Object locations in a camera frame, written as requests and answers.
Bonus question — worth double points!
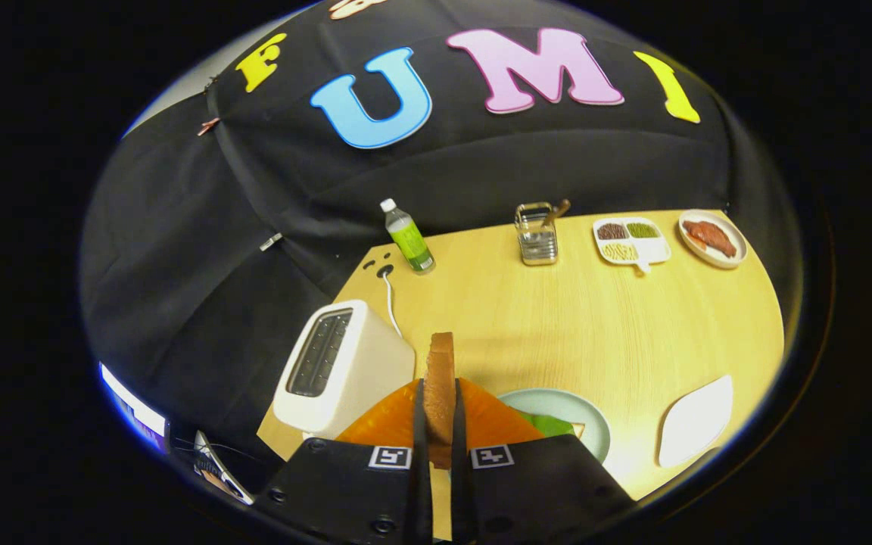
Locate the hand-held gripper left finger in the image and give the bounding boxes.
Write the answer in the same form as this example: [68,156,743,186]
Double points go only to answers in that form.
[251,377,434,543]

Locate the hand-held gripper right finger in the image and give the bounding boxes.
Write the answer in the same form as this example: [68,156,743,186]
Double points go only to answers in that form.
[451,377,637,543]

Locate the green lettuce leaf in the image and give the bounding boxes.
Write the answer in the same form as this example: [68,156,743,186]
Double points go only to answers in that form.
[515,409,577,438]

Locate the white bread slice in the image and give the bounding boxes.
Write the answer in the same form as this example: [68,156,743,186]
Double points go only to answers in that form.
[422,332,458,470]

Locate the pale green round plate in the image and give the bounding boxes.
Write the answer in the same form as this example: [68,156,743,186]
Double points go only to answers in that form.
[498,388,612,464]

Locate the white toaster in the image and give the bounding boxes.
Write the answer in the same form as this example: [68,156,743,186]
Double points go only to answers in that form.
[272,299,416,440]

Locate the small white-edged screen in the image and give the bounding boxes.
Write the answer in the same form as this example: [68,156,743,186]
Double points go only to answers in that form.
[192,430,257,506]

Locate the square white plate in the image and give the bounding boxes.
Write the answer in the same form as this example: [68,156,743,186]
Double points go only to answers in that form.
[657,375,734,469]

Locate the green drink bottle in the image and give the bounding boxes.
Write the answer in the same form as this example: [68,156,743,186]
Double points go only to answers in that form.
[379,198,436,275]

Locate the metal utensil holder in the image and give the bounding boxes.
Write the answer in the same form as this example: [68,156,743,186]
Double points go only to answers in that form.
[514,202,560,266]

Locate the bright computer monitor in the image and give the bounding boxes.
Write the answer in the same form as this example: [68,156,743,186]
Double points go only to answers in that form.
[99,362,172,455]

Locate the white divided bean dish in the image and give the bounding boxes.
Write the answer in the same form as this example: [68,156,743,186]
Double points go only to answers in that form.
[592,217,672,274]

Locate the black backdrop cloth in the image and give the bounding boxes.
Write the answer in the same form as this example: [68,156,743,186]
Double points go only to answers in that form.
[79,0,800,470]

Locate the red meat slices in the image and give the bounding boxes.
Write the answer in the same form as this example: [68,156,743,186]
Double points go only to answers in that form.
[682,220,737,258]

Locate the round white plate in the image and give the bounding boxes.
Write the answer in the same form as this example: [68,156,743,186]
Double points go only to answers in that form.
[677,210,749,270]

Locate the white toaster cable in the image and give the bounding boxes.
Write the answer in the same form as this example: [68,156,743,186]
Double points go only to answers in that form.
[381,271,403,338]

